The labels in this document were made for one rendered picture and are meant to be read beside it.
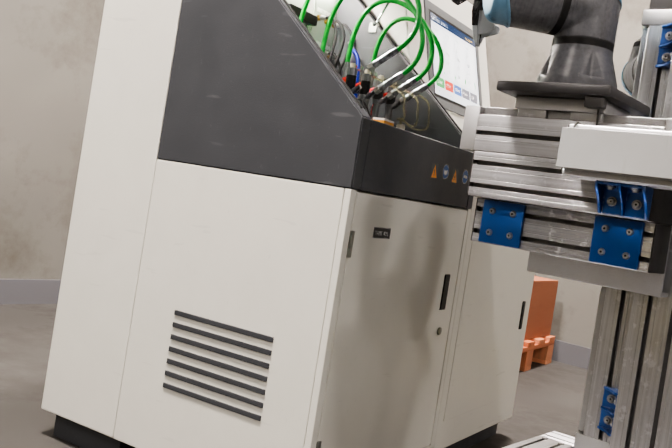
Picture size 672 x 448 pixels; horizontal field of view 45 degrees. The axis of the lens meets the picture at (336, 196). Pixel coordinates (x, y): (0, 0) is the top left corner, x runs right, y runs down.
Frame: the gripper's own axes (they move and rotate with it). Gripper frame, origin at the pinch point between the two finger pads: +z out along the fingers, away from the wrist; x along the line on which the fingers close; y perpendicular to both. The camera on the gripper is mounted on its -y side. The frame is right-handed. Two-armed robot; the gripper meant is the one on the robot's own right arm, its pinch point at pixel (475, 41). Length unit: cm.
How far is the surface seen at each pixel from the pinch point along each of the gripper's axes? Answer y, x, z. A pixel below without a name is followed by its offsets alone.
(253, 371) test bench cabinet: -21, -47, 88
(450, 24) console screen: -35, 57, -18
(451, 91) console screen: -29, 54, 5
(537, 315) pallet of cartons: -44, 243, 94
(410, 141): -2.9, -22.6, 30.0
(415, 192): -2.9, -15.5, 42.0
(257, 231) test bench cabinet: -26, -47, 57
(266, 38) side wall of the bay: -32, -47, 12
